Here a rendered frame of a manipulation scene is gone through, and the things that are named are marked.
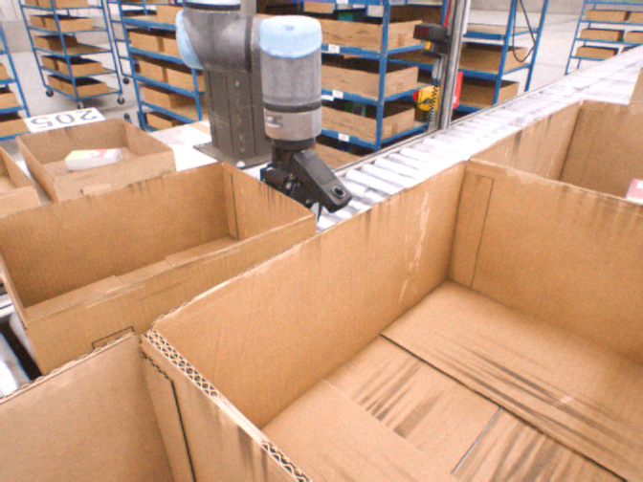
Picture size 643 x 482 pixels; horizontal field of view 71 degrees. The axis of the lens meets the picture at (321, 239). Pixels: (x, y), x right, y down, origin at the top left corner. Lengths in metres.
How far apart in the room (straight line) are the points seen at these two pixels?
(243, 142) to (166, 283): 0.80
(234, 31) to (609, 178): 0.67
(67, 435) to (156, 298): 0.31
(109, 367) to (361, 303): 0.25
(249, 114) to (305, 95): 0.64
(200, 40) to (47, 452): 0.65
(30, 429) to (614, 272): 0.49
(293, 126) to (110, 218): 0.36
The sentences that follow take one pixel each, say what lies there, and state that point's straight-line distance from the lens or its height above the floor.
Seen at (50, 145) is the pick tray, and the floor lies 0.81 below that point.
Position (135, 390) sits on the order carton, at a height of 1.01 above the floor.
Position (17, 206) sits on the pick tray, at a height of 0.82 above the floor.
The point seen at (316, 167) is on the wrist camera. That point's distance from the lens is 0.74.
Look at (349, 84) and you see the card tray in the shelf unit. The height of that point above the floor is 0.77.
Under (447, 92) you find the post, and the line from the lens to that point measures 1.68.
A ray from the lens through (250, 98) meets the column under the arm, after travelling 1.33.
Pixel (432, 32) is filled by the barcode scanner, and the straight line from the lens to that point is 1.60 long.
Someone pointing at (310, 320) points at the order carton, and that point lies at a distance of 0.40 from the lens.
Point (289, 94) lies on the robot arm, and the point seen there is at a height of 1.08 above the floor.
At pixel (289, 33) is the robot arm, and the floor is 1.16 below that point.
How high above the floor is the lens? 1.23
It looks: 31 degrees down
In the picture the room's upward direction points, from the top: straight up
